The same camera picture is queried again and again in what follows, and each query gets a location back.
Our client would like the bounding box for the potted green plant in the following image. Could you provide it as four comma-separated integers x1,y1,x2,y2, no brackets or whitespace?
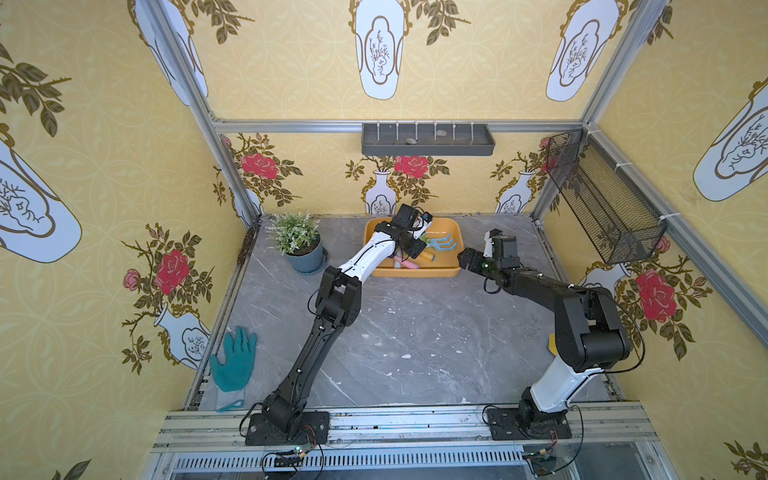
268,213,327,275

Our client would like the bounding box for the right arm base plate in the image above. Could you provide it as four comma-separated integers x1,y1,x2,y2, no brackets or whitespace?
481,405,573,441

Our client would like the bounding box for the green rubber glove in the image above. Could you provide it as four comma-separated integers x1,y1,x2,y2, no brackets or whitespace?
209,326,257,392

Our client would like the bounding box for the black wire mesh basket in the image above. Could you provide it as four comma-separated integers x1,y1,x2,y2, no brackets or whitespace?
544,130,667,264

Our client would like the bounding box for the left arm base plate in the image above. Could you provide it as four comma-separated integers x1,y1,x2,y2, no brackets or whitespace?
245,411,330,446

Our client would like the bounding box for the purple rake pink handle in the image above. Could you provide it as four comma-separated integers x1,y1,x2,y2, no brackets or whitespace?
393,255,420,269

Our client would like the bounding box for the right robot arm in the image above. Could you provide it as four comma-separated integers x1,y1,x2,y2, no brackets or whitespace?
457,229,632,428

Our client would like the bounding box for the light blue hand fork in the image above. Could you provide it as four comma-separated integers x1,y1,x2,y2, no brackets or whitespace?
420,233,457,252

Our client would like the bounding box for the yellow toy shovel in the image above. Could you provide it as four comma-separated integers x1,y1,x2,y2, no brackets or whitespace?
547,333,558,356

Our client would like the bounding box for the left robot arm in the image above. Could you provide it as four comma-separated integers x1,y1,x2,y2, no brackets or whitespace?
261,205,434,439

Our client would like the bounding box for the yellow storage tray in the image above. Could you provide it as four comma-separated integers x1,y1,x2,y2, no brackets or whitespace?
372,217,464,279

